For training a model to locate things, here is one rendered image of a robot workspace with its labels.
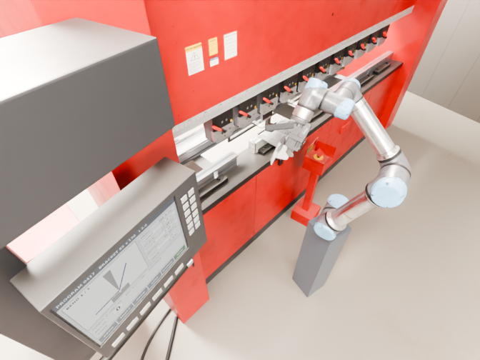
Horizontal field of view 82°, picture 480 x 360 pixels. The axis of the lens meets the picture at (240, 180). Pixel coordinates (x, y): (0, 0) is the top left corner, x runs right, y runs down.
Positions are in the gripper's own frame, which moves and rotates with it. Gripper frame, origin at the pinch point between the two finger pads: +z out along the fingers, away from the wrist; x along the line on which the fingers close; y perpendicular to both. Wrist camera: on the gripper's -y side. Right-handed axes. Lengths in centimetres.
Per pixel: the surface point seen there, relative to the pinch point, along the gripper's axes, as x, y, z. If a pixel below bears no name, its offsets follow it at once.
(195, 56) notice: -2, -49, -26
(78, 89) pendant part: -78, -20, -12
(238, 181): 50, -23, 32
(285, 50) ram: 56, -31, -50
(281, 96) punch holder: 73, -26, -26
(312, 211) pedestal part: 140, 29, 54
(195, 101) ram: 6.0, -46.6, -7.4
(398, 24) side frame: 238, 17, -141
